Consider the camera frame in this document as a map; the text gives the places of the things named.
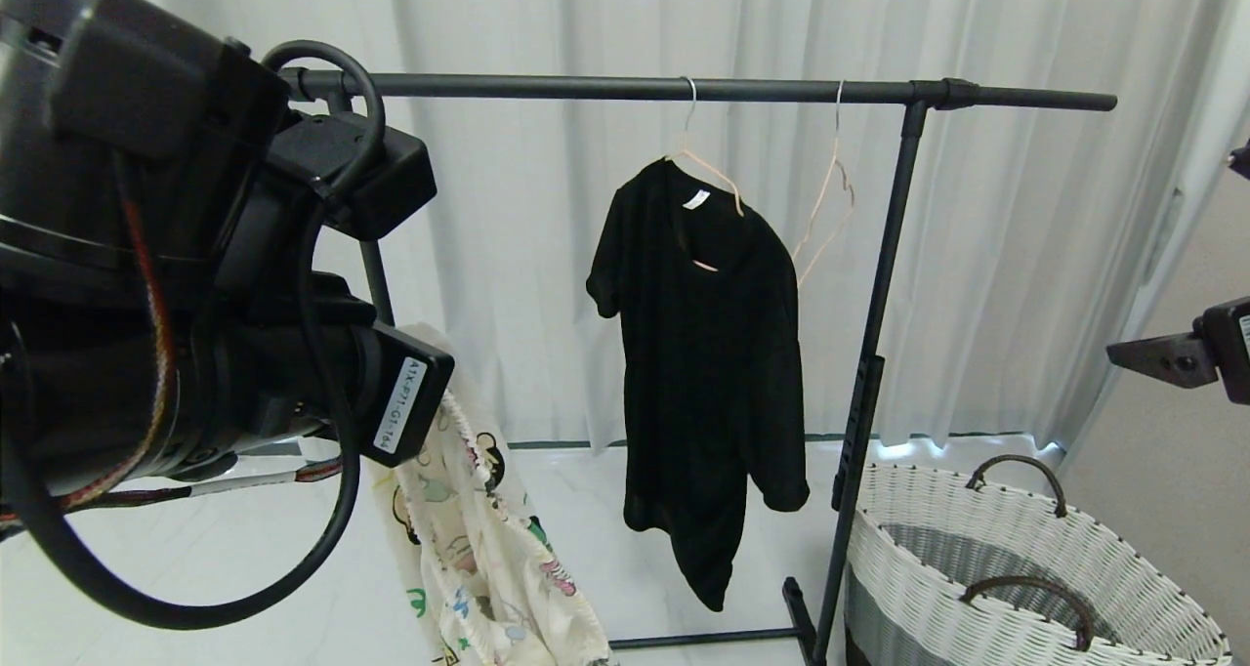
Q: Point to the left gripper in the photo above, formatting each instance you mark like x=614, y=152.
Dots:
x=244, y=383

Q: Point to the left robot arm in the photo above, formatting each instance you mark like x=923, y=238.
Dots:
x=98, y=80

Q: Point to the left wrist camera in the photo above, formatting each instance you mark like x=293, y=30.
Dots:
x=371, y=178

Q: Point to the black clothes rack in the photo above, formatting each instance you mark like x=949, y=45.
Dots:
x=586, y=88

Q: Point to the cream printed garment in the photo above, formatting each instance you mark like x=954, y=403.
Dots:
x=488, y=549

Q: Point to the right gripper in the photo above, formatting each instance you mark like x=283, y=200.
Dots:
x=1229, y=353

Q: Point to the pink clothes hanger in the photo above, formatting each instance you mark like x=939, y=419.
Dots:
x=718, y=185
x=838, y=139

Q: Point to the white curtain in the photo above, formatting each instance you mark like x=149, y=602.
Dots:
x=977, y=256

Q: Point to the white laundry basket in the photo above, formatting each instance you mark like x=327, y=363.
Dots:
x=937, y=549

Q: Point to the black short-sleeved shirt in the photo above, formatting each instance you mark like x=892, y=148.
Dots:
x=703, y=402

